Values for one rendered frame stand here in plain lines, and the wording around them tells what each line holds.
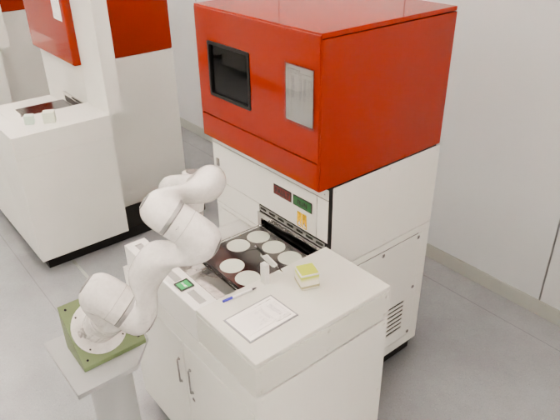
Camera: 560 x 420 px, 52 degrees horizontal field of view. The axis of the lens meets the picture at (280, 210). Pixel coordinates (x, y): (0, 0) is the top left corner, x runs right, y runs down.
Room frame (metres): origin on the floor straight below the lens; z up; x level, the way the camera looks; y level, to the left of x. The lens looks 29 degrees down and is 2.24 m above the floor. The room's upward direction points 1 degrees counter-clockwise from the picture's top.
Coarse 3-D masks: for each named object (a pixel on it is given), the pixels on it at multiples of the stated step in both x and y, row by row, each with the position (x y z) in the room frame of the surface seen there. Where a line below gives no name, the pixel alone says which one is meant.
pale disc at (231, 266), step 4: (228, 260) 1.95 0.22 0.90; (232, 260) 1.95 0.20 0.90; (236, 260) 1.94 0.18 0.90; (240, 260) 1.94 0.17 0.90; (220, 264) 1.92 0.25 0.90; (224, 264) 1.92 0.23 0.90; (228, 264) 1.92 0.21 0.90; (232, 264) 1.92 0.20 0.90; (236, 264) 1.91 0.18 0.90; (240, 264) 1.91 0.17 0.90; (220, 268) 1.89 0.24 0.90; (224, 268) 1.89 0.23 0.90; (228, 268) 1.89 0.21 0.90; (232, 268) 1.89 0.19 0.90; (236, 268) 1.89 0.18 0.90; (240, 268) 1.89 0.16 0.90; (228, 272) 1.86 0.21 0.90; (232, 272) 1.86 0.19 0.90
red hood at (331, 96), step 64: (256, 0) 2.58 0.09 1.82; (320, 0) 2.55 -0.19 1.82; (384, 0) 2.53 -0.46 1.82; (256, 64) 2.20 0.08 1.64; (320, 64) 1.92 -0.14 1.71; (384, 64) 2.11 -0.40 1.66; (448, 64) 2.37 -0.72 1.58; (256, 128) 2.21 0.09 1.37; (320, 128) 1.92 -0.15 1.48; (384, 128) 2.13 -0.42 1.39
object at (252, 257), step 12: (264, 228) 2.19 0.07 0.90; (228, 240) 2.10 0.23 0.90; (276, 240) 2.09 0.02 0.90; (216, 252) 2.00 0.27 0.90; (228, 252) 2.00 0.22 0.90; (240, 252) 2.00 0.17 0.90; (252, 252) 2.00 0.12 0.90; (300, 252) 1.99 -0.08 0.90; (216, 264) 1.92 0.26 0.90; (252, 264) 1.91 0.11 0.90; (228, 276) 1.83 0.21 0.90
